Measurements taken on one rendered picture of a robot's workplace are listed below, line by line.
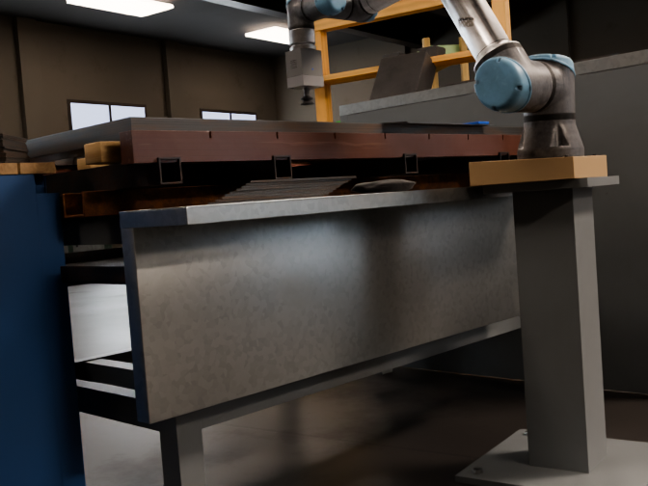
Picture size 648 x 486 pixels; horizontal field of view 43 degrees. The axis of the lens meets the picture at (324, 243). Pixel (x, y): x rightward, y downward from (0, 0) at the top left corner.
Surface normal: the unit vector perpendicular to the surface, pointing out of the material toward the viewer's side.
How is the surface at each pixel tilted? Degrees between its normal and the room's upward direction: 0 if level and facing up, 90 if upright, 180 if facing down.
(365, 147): 90
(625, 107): 90
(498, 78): 97
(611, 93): 90
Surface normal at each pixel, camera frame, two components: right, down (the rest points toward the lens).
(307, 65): 0.73, -0.03
